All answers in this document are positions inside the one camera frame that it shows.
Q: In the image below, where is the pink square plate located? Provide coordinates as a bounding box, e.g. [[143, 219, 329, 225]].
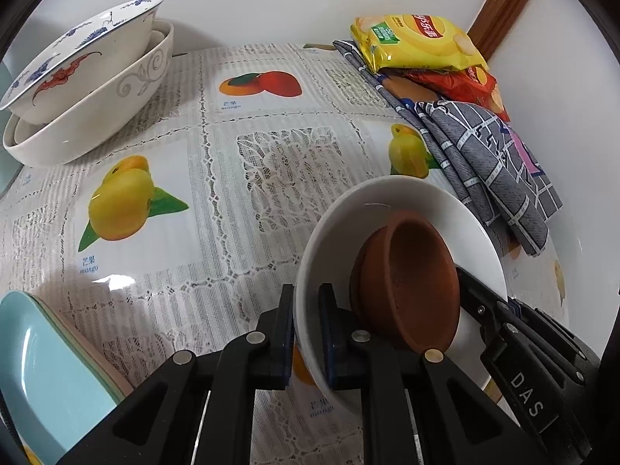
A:
[[56, 314, 133, 397]]

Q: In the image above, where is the green square plate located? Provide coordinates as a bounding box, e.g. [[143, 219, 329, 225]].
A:
[[28, 294, 133, 404]]

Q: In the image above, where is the fruit print lace tablecloth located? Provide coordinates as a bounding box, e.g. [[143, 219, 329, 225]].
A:
[[1, 44, 412, 388]]

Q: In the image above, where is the large white ceramic bowl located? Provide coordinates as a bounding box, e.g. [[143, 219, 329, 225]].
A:
[[2, 19, 174, 168]]

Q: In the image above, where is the red snack bag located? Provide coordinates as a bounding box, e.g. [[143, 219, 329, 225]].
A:
[[377, 66, 510, 123]]

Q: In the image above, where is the yellow chips bag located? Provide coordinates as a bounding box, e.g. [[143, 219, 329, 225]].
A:
[[350, 14, 489, 72]]

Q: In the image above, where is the small brown clay bowl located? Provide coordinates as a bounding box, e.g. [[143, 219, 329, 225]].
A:
[[362, 210, 460, 354]]

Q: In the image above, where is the light blue thermos jug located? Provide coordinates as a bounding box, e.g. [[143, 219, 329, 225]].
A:
[[0, 63, 22, 197]]

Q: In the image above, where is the brown wooden door frame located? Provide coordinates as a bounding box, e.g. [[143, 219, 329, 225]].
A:
[[468, 0, 529, 61]]

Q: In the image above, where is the grey checked cloth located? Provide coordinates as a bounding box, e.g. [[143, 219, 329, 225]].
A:
[[333, 40, 562, 256]]

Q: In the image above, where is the blue crane pattern bowl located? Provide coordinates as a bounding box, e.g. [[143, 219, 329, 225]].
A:
[[1, 0, 164, 125]]

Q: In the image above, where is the blue square plate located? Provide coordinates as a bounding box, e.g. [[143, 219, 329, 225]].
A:
[[1, 291, 118, 464]]

